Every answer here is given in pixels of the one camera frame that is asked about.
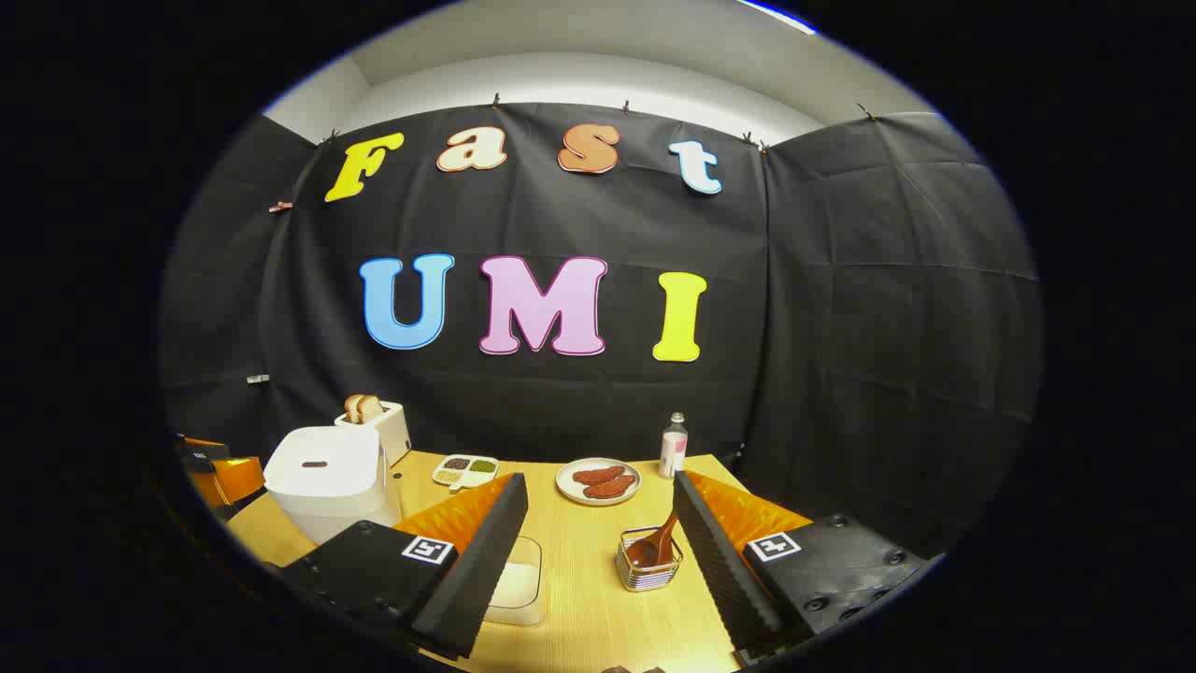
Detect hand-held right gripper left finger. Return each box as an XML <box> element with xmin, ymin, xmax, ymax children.
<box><xmin>280</xmin><ymin>472</ymin><xmax>530</xmax><ymax>661</ymax></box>

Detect wire chopstick holder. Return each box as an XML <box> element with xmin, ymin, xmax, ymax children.
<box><xmin>616</xmin><ymin>526</ymin><xmax>684</xmax><ymax>593</ymax></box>

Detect white rice cooker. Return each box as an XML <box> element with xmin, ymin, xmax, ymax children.
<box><xmin>263</xmin><ymin>425</ymin><xmax>403</xmax><ymax>546</ymax></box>

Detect white divided bean dish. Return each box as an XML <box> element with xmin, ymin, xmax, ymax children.
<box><xmin>432</xmin><ymin>454</ymin><xmax>500</xmax><ymax>492</ymax></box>

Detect small clear bottle pink label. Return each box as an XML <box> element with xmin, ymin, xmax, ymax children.
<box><xmin>659</xmin><ymin>412</ymin><xmax>690</xmax><ymax>480</ymax></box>

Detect brown wooden spoon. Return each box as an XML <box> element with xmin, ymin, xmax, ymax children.
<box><xmin>626</xmin><ymin>509</ymin><xmax>681</xmax><ymax>569</ymax></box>

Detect black backdrop cloth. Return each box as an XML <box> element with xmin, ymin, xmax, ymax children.
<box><xmin>159</xmin><ymin>101</ymin><xmax>1043</xmax><ymax>562</ymax></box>

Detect white toaster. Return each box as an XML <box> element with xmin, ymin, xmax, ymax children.
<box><xmin>335</xmin><ymin>402</ymin><xmax>413</xmax><ymax>466</ymax></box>

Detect white round plate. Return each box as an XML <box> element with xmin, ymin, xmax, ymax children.
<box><xmin>555</xmin><ymin>457</ymin><xmax>642</xmax><ymax>507</ymax></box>

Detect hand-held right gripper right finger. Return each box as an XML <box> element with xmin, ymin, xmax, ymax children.
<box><xmin>673</xmin><ymin>470</ymin><xmax>926</xmax><ymax>666</ymax></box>

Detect clear plastic box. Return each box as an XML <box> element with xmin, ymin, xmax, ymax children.
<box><xmin>481</xmin><ymin>536</ymin><xmax>546</xmax><ymax>626</ymax></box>

